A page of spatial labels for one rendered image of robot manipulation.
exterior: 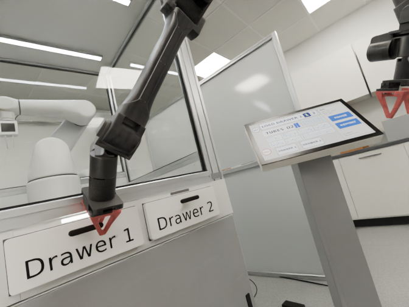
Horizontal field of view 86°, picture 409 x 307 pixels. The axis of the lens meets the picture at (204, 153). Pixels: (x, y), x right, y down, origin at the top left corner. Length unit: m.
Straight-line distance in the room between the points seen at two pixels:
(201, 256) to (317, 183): 0.63
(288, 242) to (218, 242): 1.33
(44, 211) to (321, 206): 1.04
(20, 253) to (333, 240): 1.11
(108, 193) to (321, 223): 0.93
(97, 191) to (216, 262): 0.52
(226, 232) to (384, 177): 2.50
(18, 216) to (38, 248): 0.08
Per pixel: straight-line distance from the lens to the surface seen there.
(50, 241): 0.64
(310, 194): 1.15
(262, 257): 2.34
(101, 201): 0.55
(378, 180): 3.19
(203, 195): 0.83
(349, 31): 4.19
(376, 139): 1.18
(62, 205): 0.66
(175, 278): 0.78
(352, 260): 1.26
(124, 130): 0.49
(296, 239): 2.13
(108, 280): 0.69
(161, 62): 0.57
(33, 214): 0.66
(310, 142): 1.09
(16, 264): 0.64
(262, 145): 1.07
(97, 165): 0.51
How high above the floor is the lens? 0.94
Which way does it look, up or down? 8 degrees up
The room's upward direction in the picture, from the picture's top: 14 degrees counter-clockwise
